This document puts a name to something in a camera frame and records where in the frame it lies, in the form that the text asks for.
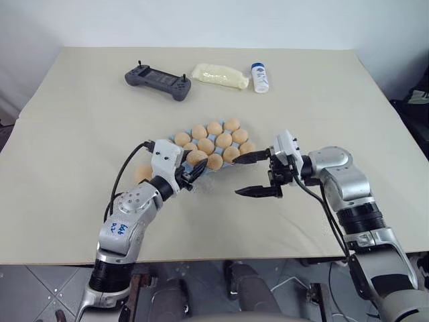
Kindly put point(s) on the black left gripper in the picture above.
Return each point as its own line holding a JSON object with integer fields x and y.
{"x": 183, "y": 178}

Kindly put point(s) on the blue egg carton tray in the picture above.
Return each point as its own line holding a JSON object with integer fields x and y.
{"x": 214, "y": 152}

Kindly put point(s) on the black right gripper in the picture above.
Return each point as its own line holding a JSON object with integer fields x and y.
{"x": 279, "y": 176}

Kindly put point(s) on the black equipment beside table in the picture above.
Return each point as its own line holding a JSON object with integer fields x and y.
{"x": 414, "y": 107}

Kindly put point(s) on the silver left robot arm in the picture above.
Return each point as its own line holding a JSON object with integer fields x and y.
{"x": 134, "y": 201}

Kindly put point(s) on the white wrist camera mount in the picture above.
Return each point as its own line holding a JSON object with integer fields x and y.
{"x": 164, "y": 157}
{"x": 287, "y": 147}

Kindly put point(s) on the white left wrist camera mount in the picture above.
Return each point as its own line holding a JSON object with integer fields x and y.
{"x": 164, "y": 157}

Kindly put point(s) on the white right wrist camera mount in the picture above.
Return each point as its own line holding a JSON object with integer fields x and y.
{"x": 287, "y": 147}

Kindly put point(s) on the grey handheld remote controller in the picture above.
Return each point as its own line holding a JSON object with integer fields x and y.
{"x": 157, "y": 80}

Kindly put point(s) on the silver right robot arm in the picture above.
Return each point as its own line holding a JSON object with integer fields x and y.
{"x": 345, "y": 182}

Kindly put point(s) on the brown egg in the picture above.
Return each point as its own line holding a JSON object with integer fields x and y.
{"x": 143, "y": 172}
{"x": 183, "y": 138}
{"x": 214, "y": 128}
{"x": 240, "y": 135}
{"x": 248, "y": 147}
{"x": 224, "y": 140}
{"x": 205, "y": 145}
{"x": 215, "y": 162}
{"x": 232, "y": 124}
{"x": 189, "y": 147}
{"x": 232, "y": 153}
{"x": 197, "y": 157}
{"x": 199, "y": 131}

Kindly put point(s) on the clear bag of white rice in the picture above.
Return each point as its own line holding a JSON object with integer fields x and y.
{"x": 221, "y": 76}

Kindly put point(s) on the white bottle with blue cap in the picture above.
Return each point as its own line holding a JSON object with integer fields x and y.
{"x": 260, "y": 78}

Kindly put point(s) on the dark rounded robot leg shape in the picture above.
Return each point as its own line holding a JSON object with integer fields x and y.
{"x": 249, "y": 290}
{"x": 169, "y": 298}

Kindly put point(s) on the rusty brown metal post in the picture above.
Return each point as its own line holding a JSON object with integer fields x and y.
{"x": 135, "y": 292}

